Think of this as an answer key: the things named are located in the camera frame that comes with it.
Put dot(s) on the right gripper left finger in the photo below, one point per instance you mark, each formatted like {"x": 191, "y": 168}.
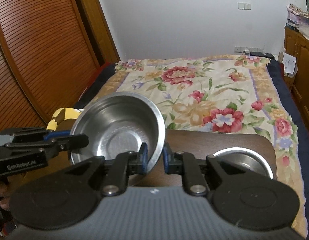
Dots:
{"x": 121, "y": 168}

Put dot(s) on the folded fabric pile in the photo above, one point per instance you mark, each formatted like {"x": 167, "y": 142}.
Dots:
{"x": 297, "y": 17}

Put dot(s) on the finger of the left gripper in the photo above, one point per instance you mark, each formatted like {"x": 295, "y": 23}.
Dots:
{"x": 63, "y": 141}

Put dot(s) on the floral bed blanket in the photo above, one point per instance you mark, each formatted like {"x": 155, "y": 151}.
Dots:
{"x": 221, "y": 94}

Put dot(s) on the wooden louvered wardrobe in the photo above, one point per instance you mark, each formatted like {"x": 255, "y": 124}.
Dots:
{"x": 49, "y": 51}

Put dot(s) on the person left hand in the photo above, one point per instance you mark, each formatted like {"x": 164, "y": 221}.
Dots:
{"x": 8, "y": 188}

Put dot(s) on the wooden sideboard cabinet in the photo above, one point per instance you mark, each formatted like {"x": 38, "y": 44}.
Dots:
{"x": 297, "y": 45}

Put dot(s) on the white paper bag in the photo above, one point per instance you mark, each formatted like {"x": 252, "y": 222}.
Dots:
{"x": 289, "y": 63}

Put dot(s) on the wall socket strip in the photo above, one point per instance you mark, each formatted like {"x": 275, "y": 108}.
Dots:
{"x": 242, "y": 49}

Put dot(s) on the medium steel bowl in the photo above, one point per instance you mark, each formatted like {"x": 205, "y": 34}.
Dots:
{"x": 247, "y": 159}

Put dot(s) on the large steel bowl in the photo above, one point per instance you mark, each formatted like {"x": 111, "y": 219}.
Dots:
{"x": 120, "y": 122}

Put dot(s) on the white wall switch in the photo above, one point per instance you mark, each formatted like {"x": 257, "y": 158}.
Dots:
{"x": 244, "y": 6}

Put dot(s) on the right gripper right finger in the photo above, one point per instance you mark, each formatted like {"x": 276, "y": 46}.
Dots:
{"x": 190, "y": 169}

